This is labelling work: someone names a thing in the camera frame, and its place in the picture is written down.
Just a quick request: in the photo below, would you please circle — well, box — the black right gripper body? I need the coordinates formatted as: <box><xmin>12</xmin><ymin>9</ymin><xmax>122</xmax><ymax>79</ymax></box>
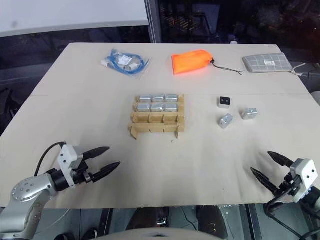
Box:
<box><xmin>274</xmin><ymin>172</ymin><xmax>302</xmax><ymax>198</ymax></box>

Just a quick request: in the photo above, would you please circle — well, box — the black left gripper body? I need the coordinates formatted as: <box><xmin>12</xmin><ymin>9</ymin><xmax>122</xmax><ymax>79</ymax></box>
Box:
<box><xmin>72</xmin><ymin>160</ymin><xmax>97</xmax><ymax>186</ymax></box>

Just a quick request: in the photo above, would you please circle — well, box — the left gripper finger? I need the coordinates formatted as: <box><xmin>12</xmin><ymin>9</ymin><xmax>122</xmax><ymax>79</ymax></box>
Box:
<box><xmin>82</xmin><ymin>146</ymin><xmax>111</xmax><ymax>160</ymax></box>
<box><xmin>92</xmin><ymin>161</ymin><xmax>122</xmax><ymax>183</ymax></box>

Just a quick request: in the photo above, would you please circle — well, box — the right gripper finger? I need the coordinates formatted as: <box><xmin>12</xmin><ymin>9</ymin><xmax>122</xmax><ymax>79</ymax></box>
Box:
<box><xmin>250</xmin><ymin>167</ymin><xmax>280</xmax><ymax>195</ymax></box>
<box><xmin>266</xmin><ymin>150</ymin><xmax>294</xmax><ymax>168</ymax></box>

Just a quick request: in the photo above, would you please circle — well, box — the wooden divided tray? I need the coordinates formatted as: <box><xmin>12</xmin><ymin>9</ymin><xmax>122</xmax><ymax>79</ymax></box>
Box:
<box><xmin>127</xmin><ymin>93</ymin><xmax>186</xmax><ymax>139</ymax></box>

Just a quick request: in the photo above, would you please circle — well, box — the grey checked fabric pouch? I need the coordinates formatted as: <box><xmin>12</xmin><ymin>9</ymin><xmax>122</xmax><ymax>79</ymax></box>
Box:
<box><xmin>241</xmin><ymin>52</ymin><xmax>307</xmax><ymax>77</ymax></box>

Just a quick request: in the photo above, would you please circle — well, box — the white board panel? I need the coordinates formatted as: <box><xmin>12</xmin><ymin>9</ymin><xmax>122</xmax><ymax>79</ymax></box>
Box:
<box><xmin>0</xmin><ymin>0</ymin><xmax>149</xmax><ymax>39</ymax></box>

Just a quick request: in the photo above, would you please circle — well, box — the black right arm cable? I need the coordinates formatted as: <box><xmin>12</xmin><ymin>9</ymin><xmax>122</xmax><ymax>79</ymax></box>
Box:
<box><xmin>264</xmin><ymin>188</ymin><xmax>320</xmax><ymax>240</ymax></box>

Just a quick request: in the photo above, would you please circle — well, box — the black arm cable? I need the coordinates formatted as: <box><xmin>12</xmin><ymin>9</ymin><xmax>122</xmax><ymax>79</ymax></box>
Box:
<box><xmin>264</xmin><ymin>188</ymin><xmax>320</xmax><ymax>240</ymax></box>
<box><xmin>33</xmin><ymin>141</ymin><xmax>66</xmax><ymax>177</ymax></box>

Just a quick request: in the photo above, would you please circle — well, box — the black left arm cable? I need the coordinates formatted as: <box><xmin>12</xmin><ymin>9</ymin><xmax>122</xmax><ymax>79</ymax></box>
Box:
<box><xmin>33</xmin><ymin>141</ymin><xmax>66</xmax><ymax>177</ymax></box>

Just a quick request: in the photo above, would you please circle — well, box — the small white black device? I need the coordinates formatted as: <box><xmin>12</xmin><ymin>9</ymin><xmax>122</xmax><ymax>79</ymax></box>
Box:
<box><xmin>216</xmin><ymin>95</ymin><xmax>232</xmax><ymax>109</ymax></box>

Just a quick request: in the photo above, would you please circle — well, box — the plastic bag with blue cable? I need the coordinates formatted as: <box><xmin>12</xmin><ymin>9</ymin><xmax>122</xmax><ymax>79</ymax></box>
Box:
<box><xmin>100</xmin><ymin>47</ymin><xmax>153</xmax><ymax>82</ymax></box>

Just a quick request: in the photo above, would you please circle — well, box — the orange drawstring pouch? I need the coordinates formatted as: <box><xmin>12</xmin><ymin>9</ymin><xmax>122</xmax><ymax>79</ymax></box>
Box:
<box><xmin>171</xmin><ymin>49</ymin><xmax>246</xmax><ymax>77</ymax></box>

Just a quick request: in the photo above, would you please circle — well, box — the grey vertical post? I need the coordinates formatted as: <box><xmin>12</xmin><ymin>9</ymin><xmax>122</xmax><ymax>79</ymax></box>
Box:
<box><xmin>145</xmin><ymin>0</ymin><xmax>165</xmax><ymax>45</ymax></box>

